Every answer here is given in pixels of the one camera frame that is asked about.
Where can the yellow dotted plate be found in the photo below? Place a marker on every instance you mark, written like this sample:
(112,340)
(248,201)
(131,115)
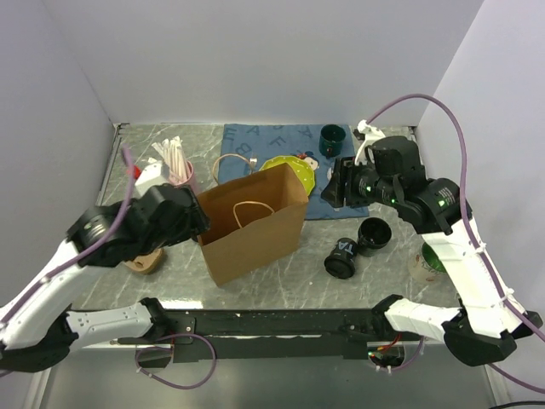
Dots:
(303,170)

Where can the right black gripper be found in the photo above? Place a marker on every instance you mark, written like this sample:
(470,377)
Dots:
(347,171)

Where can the pink straw holder cup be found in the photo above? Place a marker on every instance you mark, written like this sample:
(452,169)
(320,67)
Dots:
(190,180)

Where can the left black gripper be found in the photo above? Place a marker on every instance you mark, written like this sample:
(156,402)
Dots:
(194,222)

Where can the blue alphabet placemat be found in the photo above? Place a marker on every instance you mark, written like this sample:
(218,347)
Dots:
(269,141)

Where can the dark green mug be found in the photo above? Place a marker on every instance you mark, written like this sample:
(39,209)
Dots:
(332,137)

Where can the small cartoon figurine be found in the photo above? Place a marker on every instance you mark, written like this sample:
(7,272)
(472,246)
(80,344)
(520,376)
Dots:
(309,158)

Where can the brown cardboard cup carrier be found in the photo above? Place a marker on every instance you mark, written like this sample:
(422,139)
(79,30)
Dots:
(146,264)

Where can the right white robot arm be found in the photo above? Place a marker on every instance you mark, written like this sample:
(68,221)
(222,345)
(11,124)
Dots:
(485,327)

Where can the black coffee cup lid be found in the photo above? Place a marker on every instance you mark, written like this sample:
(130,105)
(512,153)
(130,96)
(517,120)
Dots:
(339,267)

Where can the white wrapped straws bundle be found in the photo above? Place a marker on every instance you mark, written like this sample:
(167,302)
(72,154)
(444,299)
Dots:
(172,153)

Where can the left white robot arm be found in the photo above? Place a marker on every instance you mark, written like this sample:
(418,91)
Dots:
(39,329)

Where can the brown paper bag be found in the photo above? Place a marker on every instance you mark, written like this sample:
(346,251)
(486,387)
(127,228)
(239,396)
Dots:
(254,221)

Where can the silver fork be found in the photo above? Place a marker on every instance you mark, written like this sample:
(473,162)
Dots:
(253,162)

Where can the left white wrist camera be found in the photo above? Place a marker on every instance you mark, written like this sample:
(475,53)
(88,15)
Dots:
(154,174)

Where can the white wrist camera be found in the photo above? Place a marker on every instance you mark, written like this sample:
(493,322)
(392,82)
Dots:
(370,135)
(154,174)

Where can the black cup stack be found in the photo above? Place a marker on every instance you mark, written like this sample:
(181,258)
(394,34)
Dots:
(373,234)

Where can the green interior patterned cup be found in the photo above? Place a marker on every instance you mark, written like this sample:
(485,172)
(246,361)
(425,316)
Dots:
(425,267)

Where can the dark transparent coffee cup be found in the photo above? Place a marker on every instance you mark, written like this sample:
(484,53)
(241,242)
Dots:
(344,251)

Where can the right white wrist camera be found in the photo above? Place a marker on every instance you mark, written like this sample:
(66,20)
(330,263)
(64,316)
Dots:
(370,135)

